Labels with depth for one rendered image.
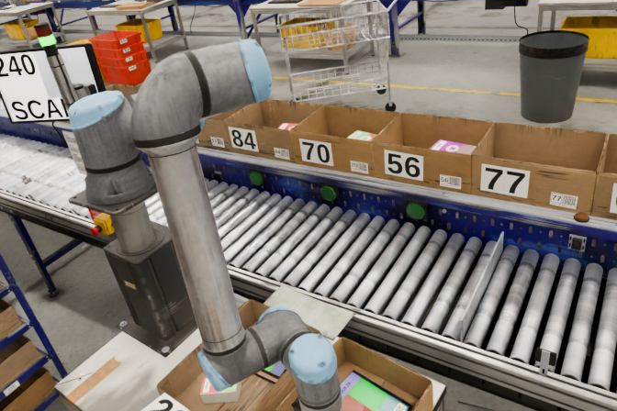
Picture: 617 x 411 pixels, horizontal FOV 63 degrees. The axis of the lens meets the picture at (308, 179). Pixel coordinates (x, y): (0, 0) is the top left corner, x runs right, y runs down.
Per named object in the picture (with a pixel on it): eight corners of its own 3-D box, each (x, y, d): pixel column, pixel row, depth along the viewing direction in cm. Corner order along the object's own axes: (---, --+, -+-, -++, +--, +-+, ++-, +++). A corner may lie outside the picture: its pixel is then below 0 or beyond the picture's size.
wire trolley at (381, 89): (292, 127, 482) (273, 18, 432) (291, 106, 531) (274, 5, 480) (404, 111, 480) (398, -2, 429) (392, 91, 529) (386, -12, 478)
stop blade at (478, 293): (460, 341, 150) (460, 319, 146) (500, 251, 182) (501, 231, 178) (462, 342, 150) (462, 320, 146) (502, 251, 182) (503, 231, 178)
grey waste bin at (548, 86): (528, 129, 413) (534, 52, 381) (505, 106, 457) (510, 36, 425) (590, 120, 411) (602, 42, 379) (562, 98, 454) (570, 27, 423)
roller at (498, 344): (483, 362, 145) (483, 350, 143) (524, 255, 182) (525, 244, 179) (500, 369, 143) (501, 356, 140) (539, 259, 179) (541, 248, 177)
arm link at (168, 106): (117, 69, 77) (218, 409, 101) (196, 51, 82) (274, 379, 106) (106, 65, 86) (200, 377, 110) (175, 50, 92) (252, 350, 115)
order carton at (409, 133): (374, 178, 208) (370, 141, 199) (402, 147, 228) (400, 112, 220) (470, 195, 187) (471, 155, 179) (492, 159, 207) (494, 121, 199)
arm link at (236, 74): (125, 99, 149) (181, 35, 82) (182, 84, 156) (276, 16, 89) (142, 149, 151) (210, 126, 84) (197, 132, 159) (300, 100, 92)
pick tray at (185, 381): (164, 409, 141) (153, 385, 136) (256, 319, 166) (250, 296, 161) (236, 463, 124) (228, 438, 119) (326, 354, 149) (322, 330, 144)
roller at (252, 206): (190, 261, 206) (187, 252, 204) (265, 196, 243) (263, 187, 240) (199, 264, 204) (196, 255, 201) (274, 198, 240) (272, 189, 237)
